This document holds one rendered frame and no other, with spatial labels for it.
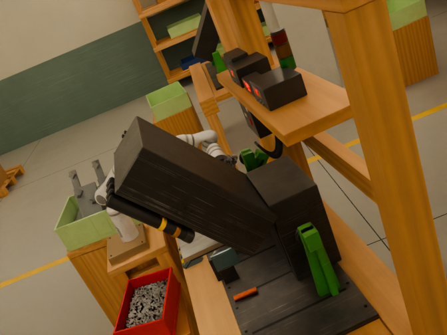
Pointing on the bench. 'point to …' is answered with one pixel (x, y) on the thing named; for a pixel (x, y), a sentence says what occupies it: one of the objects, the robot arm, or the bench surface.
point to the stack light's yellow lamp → (284, 51)
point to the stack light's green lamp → (288, 62)
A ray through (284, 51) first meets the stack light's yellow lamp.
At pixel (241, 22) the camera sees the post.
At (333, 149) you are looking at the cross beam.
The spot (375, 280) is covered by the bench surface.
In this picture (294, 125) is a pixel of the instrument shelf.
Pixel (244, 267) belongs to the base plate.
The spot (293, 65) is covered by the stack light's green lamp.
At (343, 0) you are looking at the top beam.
